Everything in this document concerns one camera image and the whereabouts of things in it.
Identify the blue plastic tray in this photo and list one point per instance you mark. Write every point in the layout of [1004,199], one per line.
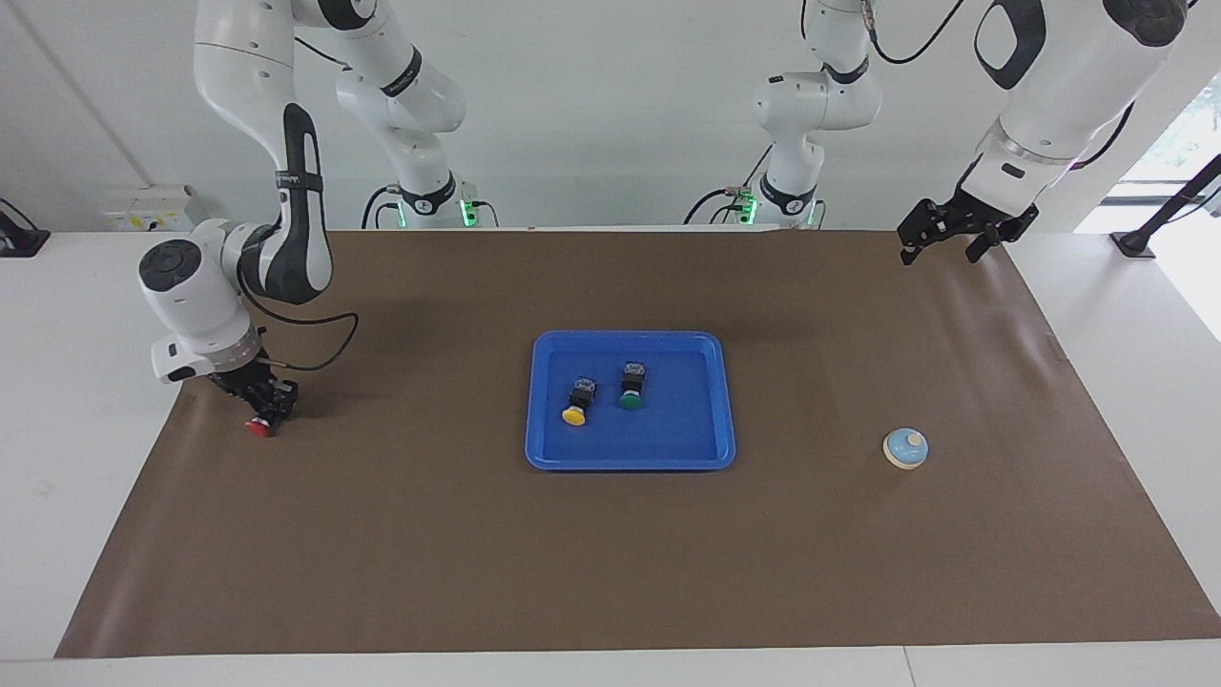
[658,439]

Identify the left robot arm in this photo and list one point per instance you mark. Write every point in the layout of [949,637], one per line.
[1059,67]

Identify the red push button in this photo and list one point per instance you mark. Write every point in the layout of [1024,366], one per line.
[259,427]

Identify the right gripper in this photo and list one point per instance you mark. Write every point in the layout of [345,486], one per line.
[238,378]

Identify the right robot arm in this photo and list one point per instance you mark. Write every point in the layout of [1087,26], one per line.
[215,286]

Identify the yellow push button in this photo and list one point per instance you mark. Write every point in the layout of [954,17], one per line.
[576,408]

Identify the green push button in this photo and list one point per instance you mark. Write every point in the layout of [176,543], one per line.
[631,393]

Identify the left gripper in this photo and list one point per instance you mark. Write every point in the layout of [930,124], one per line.
[992,216]

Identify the blue desk bell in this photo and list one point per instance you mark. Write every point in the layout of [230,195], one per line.
[904,450]

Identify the white wall socket box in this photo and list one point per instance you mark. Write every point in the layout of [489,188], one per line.
[153,210]

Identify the black stand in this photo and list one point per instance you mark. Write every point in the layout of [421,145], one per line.
[1159,215]
[21,239]

